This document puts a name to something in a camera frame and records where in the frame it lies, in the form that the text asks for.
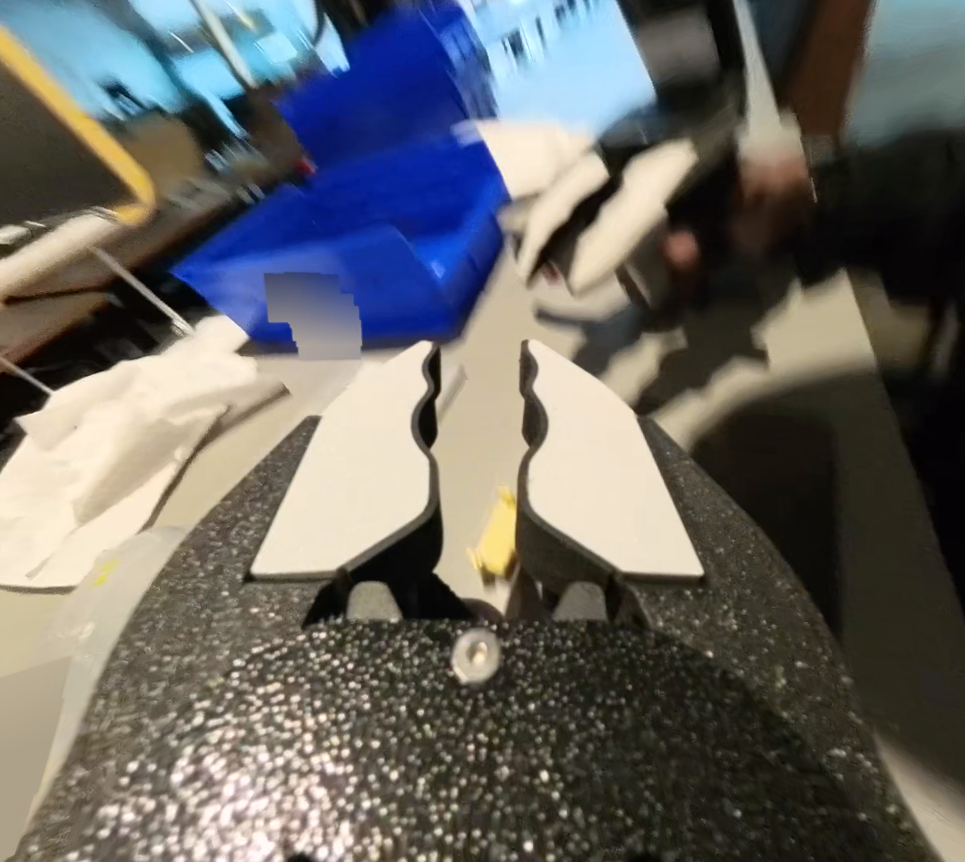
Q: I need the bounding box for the blue plastic bin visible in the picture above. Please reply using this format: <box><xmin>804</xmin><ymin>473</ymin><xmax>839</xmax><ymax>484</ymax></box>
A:
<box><xmin>279</xmin><ymin>0</ymin><xmax>499</xmax><ymax>169</ymax></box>
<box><xmin>169</xmin><ymin>136</ymin><xmax>514</xmax><ymax>347</ymax></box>

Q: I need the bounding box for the wooden support pillar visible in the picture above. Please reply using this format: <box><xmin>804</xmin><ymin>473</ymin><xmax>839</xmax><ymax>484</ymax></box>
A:
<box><xmin>754</xmin><ymin>0</ymin><xmax>906</xmax><ymax>139</ymax></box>

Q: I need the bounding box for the person's right hand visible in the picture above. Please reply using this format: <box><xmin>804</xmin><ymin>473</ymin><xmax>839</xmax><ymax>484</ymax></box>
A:
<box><xmin>661</xmin><ymin>146</ymin><xmax>823</xmax><ymax>275</ymax></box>

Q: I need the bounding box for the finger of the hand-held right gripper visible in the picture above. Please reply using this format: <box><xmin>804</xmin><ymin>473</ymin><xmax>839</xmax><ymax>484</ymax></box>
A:
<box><xmin>561</xmin><ymin>136</ymin><xmax>704</xmax><ymax>298</ymax></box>
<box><xmin>510</xmin><ymin>146</ymin><xmax>612</xmax><ymax>282</ymax></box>

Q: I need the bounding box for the grey desk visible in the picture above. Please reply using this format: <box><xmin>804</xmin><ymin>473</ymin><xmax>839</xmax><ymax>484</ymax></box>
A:
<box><xmin>1</xmin><ymin>0</ymin><xmax>965</xmax><ymax>862</ymax></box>

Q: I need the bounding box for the crumpled white paper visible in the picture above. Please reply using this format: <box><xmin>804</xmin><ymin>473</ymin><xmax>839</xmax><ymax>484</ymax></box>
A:
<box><xmin>1</xmin><ymin>317</ymin><xmax>287</xmax><ymax>589</ymax></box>

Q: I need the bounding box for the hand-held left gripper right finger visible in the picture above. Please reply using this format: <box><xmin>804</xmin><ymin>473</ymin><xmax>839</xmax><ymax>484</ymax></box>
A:
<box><xmin>516</xmin><ymin>338</ymin><xmax>707</xmax><ymax>587</ymax></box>

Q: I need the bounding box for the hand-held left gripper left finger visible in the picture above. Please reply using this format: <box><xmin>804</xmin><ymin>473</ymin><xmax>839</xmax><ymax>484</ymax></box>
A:
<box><xmin>248</xmin><ymin>341</ymin><xmax>443</xmax><ymax>584</ymax></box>

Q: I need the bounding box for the yellow toy brick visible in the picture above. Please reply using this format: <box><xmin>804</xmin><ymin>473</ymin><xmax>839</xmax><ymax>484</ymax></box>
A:
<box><xmin>472</xmin><ymin>487</ymin><xmax>523</xmax><ymax>581</ymax></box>

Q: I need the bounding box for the black panel wooden rim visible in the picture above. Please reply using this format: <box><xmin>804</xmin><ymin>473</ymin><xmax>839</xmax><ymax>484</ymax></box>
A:
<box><xmin>1</xmin><ymin>26</ymin><xmax>159</xmax><ymax>230</ymax></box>

